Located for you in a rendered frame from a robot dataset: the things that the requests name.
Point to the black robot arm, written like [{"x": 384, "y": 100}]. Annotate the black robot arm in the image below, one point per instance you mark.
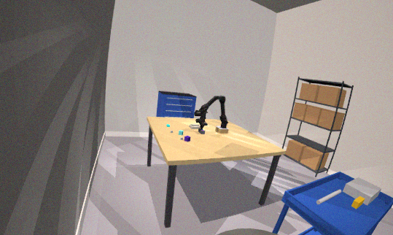
[{"x": 203, "y": 110}]

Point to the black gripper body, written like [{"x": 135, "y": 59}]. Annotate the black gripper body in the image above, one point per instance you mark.
[{"x": 203, "y": 121}]

